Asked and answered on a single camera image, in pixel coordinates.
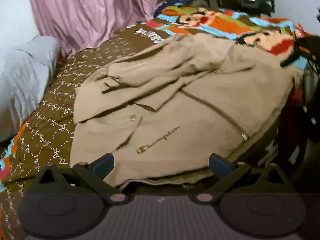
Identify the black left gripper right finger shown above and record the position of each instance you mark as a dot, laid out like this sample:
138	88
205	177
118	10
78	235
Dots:
240	183

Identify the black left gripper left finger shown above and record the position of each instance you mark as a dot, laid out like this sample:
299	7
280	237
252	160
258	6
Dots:
83	177

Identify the tan Champion jacket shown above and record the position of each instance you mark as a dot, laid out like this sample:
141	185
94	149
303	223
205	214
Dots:
162	112

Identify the dark blue clothing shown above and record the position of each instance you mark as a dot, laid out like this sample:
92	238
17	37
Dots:
168	3

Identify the brown patterned bed sheet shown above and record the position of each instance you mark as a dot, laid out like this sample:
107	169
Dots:
46	137

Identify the grey pillow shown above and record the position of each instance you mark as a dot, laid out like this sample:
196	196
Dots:
26	72

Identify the pink curtain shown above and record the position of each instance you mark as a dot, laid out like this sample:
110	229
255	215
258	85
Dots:
81	24

